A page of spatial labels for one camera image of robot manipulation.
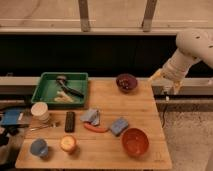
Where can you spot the blue box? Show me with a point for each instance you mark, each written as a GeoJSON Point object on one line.
{"type": "Point", "coordinates": [14, 117]}

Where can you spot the black handled utensil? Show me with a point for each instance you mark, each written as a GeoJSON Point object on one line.
{"type": "Point", "coordinates": [62, 81]}

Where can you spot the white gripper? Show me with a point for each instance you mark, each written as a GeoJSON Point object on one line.
{"type": "Point", "coordinates": [169, 72]}

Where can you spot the blue sponge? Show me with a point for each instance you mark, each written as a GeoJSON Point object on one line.
{"type": "Point", "coordinates": [118, 126]}

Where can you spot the green plastic tray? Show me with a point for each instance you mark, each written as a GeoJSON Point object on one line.
{"type": "Point", "coordinates": [47, 88]}

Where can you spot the orange carrot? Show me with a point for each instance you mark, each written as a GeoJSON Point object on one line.
{"type": "Point", "coordinates": [95, 129]}

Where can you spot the black remote control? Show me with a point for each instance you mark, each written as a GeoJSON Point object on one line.
{"type": "Point", "coordinates": [69, 122]}

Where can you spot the blue crumpled cloth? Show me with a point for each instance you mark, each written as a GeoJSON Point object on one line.
{"type": "Point", "coordinates": [92, 116]}

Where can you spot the dark purple bowl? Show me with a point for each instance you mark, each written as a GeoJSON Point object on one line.
{"type": "Point", "coordinates": [126, 82]}

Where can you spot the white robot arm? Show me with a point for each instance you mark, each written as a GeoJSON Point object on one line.
{"type": "Point", "coordinates": [193, 46]}

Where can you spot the pale food piece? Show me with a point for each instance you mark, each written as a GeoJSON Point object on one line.
{"type": "Point", "coordinates": [63, 97]}

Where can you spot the yellow orange cup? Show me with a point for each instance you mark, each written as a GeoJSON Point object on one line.
{"type": "Point", "coordinates": [68, 144]}

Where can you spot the white paper cup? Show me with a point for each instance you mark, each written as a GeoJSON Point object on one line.
{"type": "Point", "coordinates": [40, 111]}

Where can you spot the blue cup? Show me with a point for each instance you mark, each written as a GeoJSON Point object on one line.
{"type": "Point", "coordinates": [39, 148]}

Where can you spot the orange bowl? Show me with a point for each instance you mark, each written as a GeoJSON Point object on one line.
{"type": "Point", "coordinates": [135, 142]}

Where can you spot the metal fork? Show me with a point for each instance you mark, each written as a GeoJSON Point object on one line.
{"type": "Point", "coordinates": [54, 124]}

